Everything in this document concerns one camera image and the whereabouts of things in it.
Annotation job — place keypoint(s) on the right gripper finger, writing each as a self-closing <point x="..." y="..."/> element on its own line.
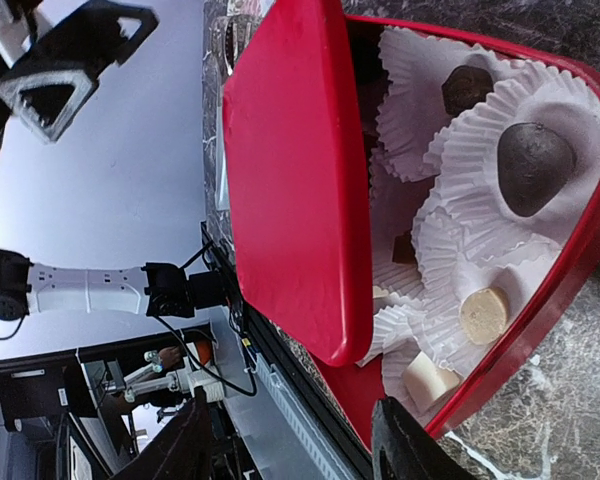
<point x="402" y="449"/>

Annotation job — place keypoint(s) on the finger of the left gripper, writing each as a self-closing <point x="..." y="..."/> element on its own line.
<point x="94" y="36"/>
<point x="47" y="97"/>

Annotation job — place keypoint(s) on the white chocolate piece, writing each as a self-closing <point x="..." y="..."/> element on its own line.
<point x="426" y="383"/>
<point x="379" y="292"/>

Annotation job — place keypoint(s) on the tan round chocolate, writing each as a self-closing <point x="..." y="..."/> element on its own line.
<point x="484" y="315"/>

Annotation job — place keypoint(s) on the red box lid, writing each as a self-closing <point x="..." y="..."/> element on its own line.
<point x="298" y="182"/>

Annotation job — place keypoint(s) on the red box with paper cups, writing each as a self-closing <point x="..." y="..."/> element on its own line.
<point x="435" y="176"/>

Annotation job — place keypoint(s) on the dark chocolate piece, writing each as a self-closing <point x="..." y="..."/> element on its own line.
<point x="534" y="163"/>
<point x="465" y="87"/>

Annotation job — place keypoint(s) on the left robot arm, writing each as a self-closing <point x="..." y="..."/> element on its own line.
<point x="153" y="290"/>

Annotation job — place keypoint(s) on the black front table rail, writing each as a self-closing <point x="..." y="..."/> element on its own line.
<point x="266" y="435"/>

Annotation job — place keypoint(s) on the white slotted cable duct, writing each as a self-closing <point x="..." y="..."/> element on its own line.
<point x="325" y="462"/>

